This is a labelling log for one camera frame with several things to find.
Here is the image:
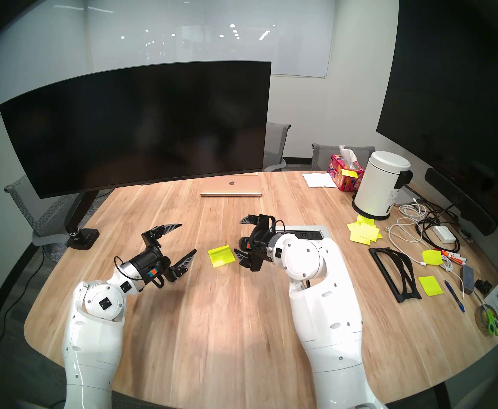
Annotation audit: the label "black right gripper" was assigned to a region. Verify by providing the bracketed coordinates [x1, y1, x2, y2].
[234, 215, 276, 271]

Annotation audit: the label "black laptop stand frame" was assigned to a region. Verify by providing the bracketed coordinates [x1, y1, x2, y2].
[368, 247, 422, 303]

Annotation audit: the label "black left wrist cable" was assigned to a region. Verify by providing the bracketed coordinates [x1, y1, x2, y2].
[113, 256, 166, 290]

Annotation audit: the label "black cable bundle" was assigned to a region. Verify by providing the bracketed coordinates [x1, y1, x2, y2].
[415, 199, 462, 253]

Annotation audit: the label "white charging cable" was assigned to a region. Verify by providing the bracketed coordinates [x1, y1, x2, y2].
[386, 196, 467, 300]

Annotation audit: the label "grey table power outlet box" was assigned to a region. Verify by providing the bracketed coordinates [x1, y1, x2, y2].
[281, 225, 330, 242]

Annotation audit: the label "white cylindrical trash bin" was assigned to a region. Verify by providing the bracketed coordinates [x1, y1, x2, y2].
[352, 151, 414, 220]

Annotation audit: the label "yellow sticky note pad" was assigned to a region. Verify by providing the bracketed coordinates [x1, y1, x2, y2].
[208, 245, 237, 268]

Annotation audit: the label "flat yellow sticky note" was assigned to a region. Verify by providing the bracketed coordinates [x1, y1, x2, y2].
[418, 276, 445, 297]

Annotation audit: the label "colourful floral tissue box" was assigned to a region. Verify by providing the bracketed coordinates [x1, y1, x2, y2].
[327, 145, 365, 192]

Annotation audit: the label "black video sound bar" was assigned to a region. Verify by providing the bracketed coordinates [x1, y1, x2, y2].
[424, 168, 497, 236]

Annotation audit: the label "large black wall television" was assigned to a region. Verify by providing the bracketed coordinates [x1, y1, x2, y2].
[376, 0, 498, 238]

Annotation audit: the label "blue pen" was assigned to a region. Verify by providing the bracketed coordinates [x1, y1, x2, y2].
[444, 279, 466, 313]

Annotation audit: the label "black curved computer monitor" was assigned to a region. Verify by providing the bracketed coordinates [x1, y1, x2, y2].
[0, 61, 272, 199]

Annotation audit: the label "white wall whiteboard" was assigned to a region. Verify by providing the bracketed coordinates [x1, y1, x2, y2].
[87, 0, 337, 78]

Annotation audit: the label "grey whiteboard eraser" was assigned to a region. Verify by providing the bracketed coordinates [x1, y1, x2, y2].
[460, 265, 475, 294]

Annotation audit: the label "white paper napkin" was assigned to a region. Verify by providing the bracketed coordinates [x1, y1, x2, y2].
[302, 172, 338, 188]

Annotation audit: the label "green handled scissors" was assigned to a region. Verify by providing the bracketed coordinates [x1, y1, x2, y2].
[476, 305, 498, 334]
[481, 300, 498, 337]

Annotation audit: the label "pile of loose yellow notes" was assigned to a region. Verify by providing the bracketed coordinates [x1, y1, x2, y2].
[347, 215, 382, 245]

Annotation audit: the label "white power adapter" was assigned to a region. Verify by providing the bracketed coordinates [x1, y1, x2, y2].
[433, 225, 456, 243]

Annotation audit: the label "grey mesh office chair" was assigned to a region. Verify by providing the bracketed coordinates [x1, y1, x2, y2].
[311, 143, 375, 172]
[4, 174, 87, 264]
[263, 122, 291, 172]

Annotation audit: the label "rose gold closed laptop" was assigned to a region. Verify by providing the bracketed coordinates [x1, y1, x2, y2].
[200, 175, 263, 197]

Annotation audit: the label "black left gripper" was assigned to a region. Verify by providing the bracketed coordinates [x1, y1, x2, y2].
[132, 223, 197, 287]

